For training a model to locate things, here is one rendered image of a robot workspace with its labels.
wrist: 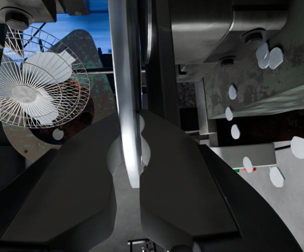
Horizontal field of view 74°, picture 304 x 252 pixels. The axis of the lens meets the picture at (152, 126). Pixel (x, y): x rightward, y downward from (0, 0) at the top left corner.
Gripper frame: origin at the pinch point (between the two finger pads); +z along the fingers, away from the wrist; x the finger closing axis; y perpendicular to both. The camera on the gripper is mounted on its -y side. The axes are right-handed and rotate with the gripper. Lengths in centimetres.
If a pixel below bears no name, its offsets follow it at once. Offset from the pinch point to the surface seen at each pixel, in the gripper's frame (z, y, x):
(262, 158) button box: 21.6, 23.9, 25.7
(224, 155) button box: 21.8, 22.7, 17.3
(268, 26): 10.7, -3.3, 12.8
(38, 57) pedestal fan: 82, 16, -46
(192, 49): 13.2, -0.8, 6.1
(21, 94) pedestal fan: 78, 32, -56
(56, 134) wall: 539, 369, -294
